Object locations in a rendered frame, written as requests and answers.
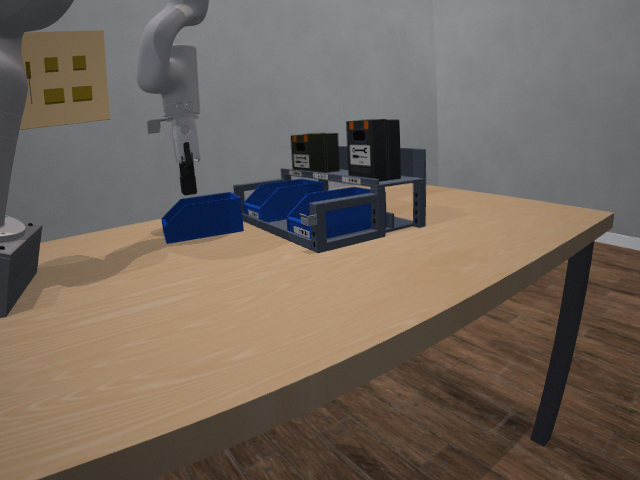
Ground black tool case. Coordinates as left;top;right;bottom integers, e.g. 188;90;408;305
346;119;401;182

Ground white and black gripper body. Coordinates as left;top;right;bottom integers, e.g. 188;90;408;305
166;116;200;164

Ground blue bin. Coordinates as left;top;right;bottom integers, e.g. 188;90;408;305
161;192;244;244
245;179;323;223
289;187;371;239

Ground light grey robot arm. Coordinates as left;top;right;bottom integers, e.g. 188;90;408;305
0;0;209;243

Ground grey shelf rack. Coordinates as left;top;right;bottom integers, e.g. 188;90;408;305
231;146;426;253

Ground dark green tool case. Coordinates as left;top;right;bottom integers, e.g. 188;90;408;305
291;133;340;173

